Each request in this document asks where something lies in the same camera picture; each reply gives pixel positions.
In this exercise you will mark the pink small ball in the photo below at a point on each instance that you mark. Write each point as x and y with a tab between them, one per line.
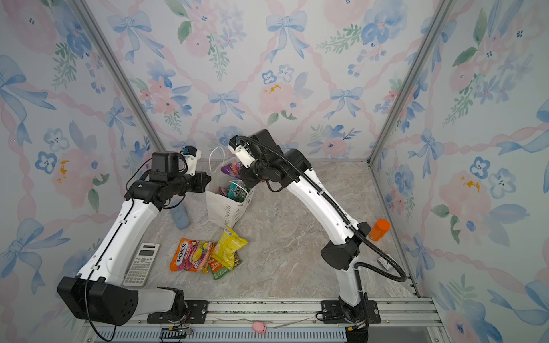
259	327

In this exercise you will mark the yellow snack bag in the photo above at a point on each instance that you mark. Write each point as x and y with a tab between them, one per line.
226	248

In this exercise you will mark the green orange snack packet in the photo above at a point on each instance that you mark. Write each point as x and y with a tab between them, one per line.
219	270

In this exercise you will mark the aluminium enclosure frame post right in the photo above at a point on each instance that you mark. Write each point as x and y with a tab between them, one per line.
439	20

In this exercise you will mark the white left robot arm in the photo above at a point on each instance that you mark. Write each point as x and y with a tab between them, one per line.
96	293

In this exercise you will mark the aluminium enclosure frame post left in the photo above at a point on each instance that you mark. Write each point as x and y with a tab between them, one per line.
92	28

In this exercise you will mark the light blue oval object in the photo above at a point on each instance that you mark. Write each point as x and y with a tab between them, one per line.
180	216

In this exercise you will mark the purple Fox's candy bag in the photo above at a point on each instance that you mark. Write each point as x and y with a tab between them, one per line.
232	169
224	191

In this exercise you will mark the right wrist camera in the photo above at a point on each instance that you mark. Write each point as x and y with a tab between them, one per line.
241	151

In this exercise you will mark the aluminium enclosure frame post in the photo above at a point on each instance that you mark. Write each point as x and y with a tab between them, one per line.
92	28
439	20

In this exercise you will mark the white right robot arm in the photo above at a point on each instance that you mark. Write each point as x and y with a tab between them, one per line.
342	251

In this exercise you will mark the orange pill bottle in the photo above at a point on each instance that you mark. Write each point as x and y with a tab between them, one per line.
379	230

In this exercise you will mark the teal snack packet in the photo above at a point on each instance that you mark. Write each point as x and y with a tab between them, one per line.
233	191

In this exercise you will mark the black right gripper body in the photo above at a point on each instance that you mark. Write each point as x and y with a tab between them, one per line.
257	171

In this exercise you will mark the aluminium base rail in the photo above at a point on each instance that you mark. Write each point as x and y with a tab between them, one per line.
288	320

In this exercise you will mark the white printed paper bag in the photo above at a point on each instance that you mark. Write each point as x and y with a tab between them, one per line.
221	210

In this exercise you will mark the green yellow Fox's candy bag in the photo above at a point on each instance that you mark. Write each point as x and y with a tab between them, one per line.
242	193

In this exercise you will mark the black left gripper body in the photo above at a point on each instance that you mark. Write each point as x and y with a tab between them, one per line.
189	184

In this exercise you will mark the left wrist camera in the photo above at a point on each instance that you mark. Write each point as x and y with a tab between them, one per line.
191	156

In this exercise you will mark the orange Fox's candy bag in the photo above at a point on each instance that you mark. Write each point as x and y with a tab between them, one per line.
192	256

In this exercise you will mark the small white card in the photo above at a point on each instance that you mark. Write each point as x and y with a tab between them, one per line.
384	263

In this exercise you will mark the white scientific calculator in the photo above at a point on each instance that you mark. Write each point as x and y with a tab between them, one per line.
141	266

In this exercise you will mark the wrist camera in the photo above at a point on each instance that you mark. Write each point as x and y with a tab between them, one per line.
241	151
191	156

